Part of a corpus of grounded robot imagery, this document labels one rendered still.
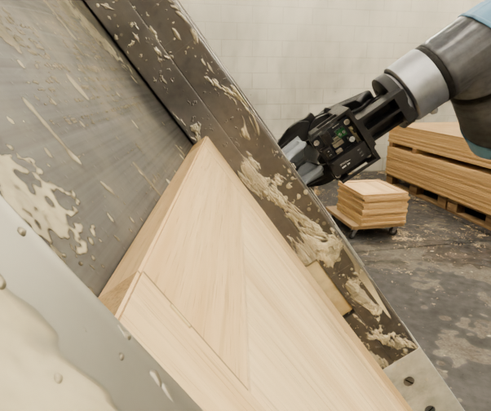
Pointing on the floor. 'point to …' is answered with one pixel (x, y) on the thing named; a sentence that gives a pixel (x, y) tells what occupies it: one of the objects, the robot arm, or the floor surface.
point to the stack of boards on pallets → (455, 174)
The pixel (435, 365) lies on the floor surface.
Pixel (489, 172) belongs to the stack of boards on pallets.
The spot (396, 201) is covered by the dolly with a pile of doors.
